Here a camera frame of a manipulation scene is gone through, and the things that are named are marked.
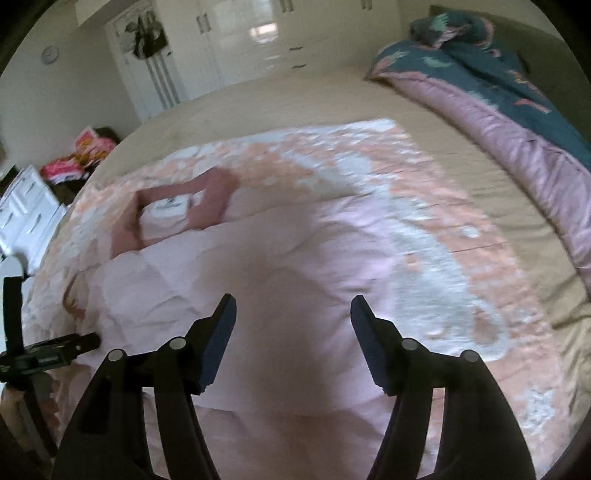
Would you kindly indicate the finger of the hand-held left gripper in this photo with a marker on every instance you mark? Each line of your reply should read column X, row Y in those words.
column 78, row 345

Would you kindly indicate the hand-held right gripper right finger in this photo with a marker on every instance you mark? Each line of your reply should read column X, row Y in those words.
column 371, row 344

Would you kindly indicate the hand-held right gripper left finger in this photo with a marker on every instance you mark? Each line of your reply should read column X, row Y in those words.
column 217, row 341

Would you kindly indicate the light pink padded garment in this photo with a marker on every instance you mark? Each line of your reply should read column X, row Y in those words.
column 277, row 286

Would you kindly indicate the orange and white printed blanket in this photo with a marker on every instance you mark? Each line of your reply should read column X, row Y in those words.
column 443, row 258

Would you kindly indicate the white drawer cabinet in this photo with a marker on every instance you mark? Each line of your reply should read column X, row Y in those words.
column 27, row 207

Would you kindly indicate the pink printed packets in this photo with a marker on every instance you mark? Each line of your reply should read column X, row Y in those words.
column 78, row 157

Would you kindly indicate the bed with tan sheet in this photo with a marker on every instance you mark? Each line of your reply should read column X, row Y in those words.
column 323, row 97

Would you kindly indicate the white door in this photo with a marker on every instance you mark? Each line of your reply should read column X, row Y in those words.
column 152, row 83

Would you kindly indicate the teal and pink quilt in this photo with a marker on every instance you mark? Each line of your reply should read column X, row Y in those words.
column 508, row 106

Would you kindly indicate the white glossy wardrobe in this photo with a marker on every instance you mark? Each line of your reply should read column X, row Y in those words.
column 258, row 37

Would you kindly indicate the round wall clock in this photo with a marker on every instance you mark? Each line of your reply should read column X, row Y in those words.
column 50, row 55

